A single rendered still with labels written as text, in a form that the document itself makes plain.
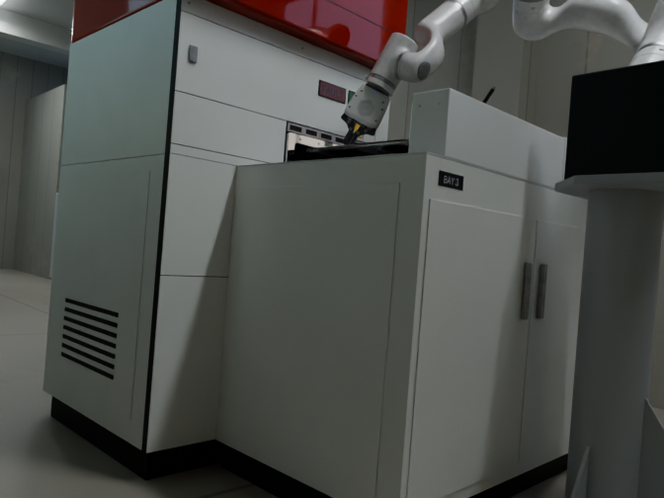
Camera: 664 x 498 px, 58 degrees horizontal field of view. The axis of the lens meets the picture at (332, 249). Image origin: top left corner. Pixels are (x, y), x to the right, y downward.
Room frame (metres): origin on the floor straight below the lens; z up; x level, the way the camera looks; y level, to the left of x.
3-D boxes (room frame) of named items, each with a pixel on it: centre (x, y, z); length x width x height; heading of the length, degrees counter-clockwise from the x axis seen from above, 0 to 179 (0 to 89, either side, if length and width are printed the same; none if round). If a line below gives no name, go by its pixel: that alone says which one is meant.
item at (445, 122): (1.43, -0.37, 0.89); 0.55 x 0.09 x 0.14; 135
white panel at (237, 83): (1.75, 0.13, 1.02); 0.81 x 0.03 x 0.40; 135
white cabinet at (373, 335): (1.71, -0.29, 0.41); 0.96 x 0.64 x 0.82; 135
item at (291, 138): (1.87, 0.00, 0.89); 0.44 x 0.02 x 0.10; 135
